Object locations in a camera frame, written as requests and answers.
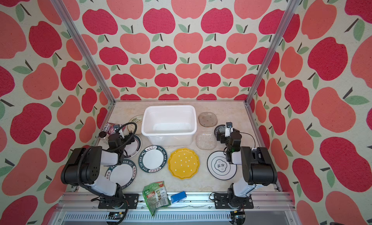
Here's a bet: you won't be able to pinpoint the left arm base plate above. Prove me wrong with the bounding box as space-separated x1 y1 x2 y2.
98 194 139 210

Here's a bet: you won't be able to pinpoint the right aluminium frame post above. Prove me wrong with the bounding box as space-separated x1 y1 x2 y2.
244 0 301 107

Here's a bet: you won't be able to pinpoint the aluminium frame post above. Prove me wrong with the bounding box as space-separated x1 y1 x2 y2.
50 0 116 106
244 0 301 107

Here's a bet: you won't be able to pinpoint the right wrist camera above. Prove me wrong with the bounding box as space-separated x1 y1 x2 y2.
225 122 233 137

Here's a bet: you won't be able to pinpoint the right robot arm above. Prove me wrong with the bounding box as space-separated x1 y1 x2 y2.
214 125 278 209

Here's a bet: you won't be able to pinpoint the blue small box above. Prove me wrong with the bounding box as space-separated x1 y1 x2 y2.
171 191 187 204

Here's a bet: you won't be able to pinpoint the beige willow pattern plate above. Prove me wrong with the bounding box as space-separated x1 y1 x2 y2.
127 115 143 135

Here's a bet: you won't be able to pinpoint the green snack packet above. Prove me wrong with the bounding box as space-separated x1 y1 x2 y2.
142 181 171 216

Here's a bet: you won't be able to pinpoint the left aluminium frame post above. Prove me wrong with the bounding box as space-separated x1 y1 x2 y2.
50 0 116 106

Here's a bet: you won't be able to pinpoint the small jar black lid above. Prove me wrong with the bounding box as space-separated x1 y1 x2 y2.
98 131 107 139

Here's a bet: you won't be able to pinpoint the white plate black rings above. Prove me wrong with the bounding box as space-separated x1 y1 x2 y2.
207 150 237 181

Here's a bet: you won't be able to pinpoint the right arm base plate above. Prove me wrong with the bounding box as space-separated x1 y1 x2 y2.
211 193 254 210

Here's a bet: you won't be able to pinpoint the blue white porcelain plate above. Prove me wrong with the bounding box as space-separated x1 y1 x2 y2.
214 124 226 141

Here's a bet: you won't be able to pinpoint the purple snack bag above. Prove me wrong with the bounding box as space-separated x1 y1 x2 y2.
102 123 115 136

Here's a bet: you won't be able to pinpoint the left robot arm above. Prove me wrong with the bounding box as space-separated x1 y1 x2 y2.
61 133 134 203

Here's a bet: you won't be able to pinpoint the aluminium front rail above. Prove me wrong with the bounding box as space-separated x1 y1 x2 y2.
47 192 301 225

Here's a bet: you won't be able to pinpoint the white plastic bin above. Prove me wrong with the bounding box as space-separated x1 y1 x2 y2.
141 105 197 146

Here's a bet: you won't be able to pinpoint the red green rim plate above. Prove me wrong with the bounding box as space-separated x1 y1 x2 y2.
124 135 141 159

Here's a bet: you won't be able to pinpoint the yellow dotted scalloped plate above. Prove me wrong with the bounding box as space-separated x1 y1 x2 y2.
168 148 200 180

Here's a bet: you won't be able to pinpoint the clear pink glass plate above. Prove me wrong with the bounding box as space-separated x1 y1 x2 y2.
196 132 217 150

